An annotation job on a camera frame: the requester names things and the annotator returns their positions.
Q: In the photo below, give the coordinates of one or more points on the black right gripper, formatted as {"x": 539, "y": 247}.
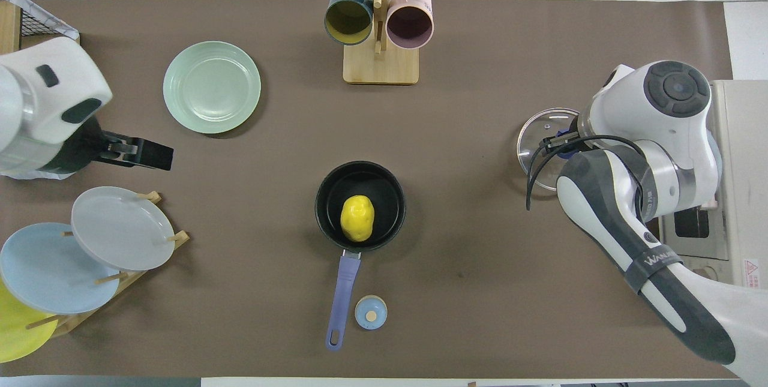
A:
{"x": 561, "y": 142}

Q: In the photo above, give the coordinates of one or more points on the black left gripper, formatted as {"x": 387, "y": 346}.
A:
{"x": 75, "y": 147}

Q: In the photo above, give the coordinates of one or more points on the glass lid blue knob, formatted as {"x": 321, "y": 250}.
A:
{"x": 540, "y": 162}

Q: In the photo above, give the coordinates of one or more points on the yellow potato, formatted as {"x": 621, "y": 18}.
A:
{"x": 357, "y": 219}

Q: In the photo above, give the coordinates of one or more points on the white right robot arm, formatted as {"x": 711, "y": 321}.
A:
{"x": 672, "y": 135}

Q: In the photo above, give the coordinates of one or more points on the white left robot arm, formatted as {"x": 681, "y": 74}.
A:
{"x": 48, "y": 99}

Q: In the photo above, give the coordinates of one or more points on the grey plate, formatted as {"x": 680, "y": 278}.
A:
{"x": 120, "y": 228}

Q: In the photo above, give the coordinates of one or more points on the wooden plate rack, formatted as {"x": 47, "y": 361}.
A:
{"x": 174, "y": 237}

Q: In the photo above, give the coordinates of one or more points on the mint green plate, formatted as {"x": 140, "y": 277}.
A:
{"x": 210, "y": 87}

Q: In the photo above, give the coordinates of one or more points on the light blue plate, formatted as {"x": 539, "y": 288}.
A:
{"x": 48, "y": 273}

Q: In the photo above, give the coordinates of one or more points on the yellow plate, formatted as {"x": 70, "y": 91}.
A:
{"x": 15, "y": 333}

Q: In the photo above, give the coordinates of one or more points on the brown table mat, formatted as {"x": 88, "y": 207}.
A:
{"x": 480, "y": 255}

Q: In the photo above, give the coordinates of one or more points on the cream toaster oven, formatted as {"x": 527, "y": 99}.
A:
{"x": 744, "y": 183}

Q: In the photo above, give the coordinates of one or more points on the pink mug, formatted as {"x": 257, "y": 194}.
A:
{"x": 410, "y": 27}

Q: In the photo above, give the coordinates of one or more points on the wooden mug tree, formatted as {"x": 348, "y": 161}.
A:
{"x": 381, "y": 66}

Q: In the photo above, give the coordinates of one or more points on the dark teal mug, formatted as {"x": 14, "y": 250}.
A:
{"x": 348, "y": 21}

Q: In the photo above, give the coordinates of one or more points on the small blue round cap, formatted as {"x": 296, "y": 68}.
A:
{"x": 371, "y": 312}

